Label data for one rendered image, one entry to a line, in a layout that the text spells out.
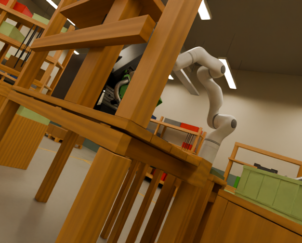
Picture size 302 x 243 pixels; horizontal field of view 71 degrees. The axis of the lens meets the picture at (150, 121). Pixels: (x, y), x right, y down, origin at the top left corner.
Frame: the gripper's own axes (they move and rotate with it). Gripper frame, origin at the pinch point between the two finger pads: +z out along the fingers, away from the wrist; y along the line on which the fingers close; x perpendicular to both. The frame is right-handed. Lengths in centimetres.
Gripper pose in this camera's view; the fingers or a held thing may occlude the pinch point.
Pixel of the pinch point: (126, 81)
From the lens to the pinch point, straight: 144.8
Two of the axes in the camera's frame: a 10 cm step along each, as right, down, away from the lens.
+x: -5.0, 3.8, -7.8
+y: -2.9, -9.2, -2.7
